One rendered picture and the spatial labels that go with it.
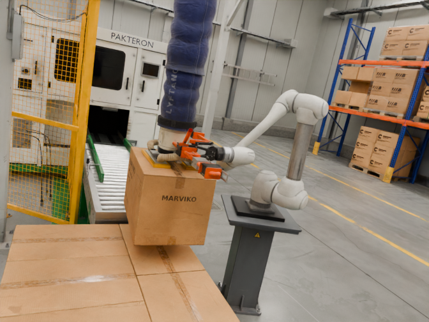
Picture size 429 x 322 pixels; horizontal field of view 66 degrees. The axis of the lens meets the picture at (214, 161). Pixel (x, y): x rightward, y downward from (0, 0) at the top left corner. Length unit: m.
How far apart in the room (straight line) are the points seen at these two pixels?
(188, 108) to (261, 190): 0.80
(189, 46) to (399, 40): 8.55
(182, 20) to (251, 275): 1.75
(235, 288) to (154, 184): 1.16
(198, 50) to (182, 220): 0.93
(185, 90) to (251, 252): 1.23
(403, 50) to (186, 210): 8.65
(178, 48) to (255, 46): 10.93
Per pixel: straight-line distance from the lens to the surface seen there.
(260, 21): 12.88
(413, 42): 9.82
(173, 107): 1.88
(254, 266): 2.50
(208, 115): 5.45
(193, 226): 1.88
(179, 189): 1.76
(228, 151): 1.82
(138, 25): 11.22
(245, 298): 2.63
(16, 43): 2.80
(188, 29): 1.87
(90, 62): 2.89
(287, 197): 2.22
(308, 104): 2.12
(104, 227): 2.29
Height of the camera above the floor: 1.57
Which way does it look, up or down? 13 degrees down
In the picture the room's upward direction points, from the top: 11 degrees clockwise
